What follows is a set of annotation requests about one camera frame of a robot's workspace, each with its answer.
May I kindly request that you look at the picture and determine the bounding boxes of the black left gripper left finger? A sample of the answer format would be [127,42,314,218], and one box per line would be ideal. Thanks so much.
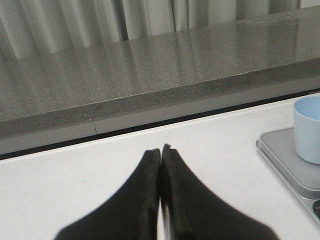
[55,149,160,240]

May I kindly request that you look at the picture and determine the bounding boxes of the silver digital kitchen scale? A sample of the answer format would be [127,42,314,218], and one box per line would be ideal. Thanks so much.
[256,127,320,224]

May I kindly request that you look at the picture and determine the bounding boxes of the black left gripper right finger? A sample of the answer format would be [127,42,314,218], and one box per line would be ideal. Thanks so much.
[160,144,278,240]

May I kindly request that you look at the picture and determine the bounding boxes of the light blue plastic cup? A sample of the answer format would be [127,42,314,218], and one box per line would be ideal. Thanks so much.
[293,96,320,164]

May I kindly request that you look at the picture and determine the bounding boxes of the grey stone counter ledge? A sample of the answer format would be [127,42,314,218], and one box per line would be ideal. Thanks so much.
[0,6,320,156]

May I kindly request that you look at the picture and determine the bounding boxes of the grey pleated curtain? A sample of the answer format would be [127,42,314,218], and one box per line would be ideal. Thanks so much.
[0,0,319,62]

